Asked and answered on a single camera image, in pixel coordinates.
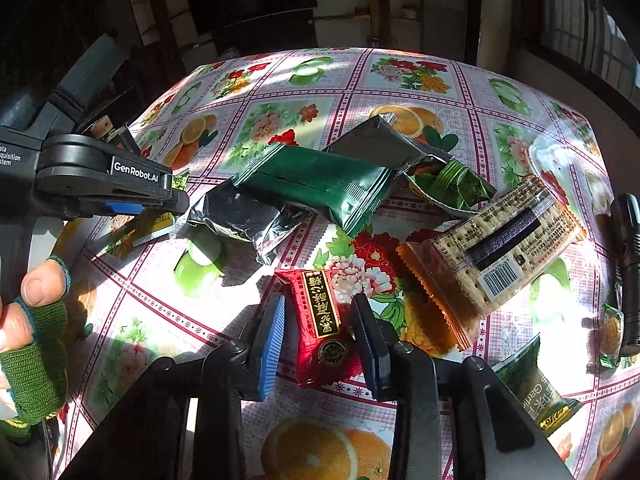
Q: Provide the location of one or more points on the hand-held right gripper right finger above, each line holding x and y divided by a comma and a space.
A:
372, 350

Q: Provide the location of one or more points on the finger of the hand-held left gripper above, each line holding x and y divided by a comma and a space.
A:
150, 201

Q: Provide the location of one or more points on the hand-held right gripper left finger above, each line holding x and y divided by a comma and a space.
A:
270, 347

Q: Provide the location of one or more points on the yellow green snack packet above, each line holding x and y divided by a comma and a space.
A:
152, 225

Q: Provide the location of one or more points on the red candy packet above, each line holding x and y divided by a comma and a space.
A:
320, 320

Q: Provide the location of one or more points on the orange cracker packet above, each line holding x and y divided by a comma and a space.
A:
500, 255

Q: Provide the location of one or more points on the clear small pastry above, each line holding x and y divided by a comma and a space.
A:
610, 332

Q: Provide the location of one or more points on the person's left hand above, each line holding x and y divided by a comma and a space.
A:
35, 355

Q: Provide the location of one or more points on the dark bottle with cork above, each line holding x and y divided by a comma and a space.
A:
120, 140

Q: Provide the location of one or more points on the silver foil snack packet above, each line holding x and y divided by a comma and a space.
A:
235, 220

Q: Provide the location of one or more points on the dark green snack packet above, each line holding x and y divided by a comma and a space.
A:
310, 185

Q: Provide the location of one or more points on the small green snack packet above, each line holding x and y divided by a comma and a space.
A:
540, 395

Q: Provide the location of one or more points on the crumpled green snack packet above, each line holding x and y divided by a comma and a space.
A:
450, 185

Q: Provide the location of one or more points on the dark grey foil packet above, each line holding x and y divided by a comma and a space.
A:
375, 145

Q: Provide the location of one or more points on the black flashlight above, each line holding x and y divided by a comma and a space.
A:
627, 260

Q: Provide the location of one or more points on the clear plastic bag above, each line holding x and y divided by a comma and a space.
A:
560, 155

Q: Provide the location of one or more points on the white rolled column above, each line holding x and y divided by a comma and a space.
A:
492, 10

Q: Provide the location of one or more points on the barred window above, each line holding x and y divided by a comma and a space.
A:
585, 15

